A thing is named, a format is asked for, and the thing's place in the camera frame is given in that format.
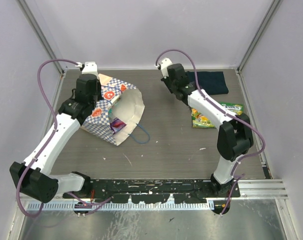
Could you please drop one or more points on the aluminium frame post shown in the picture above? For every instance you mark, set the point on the aluminium frame post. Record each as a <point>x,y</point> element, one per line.
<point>271,11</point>
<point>34,16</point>

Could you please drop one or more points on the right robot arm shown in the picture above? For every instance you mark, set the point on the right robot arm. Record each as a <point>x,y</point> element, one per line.
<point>234,139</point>

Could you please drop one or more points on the folded navy cloth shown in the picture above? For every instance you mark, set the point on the folded navy cloth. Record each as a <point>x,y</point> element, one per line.
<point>213,82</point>

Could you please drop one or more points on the green Fox's candy packet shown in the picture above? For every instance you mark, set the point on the green Fox's candy packet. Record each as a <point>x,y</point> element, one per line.
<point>233,107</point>

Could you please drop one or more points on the green snack packet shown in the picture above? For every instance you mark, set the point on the green snack packet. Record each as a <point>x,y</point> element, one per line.
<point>200,121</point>

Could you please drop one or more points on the blue checkered paper bag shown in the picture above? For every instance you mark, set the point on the blue checkered paper bag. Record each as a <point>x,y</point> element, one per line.
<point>121,100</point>

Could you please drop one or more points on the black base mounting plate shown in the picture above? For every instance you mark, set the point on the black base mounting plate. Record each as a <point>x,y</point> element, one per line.
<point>152,191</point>

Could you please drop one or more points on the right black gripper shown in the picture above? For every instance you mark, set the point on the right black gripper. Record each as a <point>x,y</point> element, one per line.
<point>165,82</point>

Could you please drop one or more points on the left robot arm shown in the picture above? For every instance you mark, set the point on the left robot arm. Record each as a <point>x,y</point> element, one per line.
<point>33,176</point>

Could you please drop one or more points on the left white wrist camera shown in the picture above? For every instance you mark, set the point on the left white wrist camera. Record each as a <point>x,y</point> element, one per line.
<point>90,67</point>

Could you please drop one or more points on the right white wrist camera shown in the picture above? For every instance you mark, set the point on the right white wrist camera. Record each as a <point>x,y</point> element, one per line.
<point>163,65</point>

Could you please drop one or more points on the left aluminium frame post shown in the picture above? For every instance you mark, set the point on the left aluminium frame post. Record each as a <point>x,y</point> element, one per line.
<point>34,16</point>

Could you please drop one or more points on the right aluminium frame post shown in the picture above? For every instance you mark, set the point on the right aluminium frame post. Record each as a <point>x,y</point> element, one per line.
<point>271,11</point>

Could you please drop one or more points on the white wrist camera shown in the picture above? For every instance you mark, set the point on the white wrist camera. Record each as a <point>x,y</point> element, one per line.
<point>163,65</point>
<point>90,67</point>

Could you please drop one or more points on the purple snack packet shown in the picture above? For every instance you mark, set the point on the purple snack packet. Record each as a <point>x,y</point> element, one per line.
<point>117,125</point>

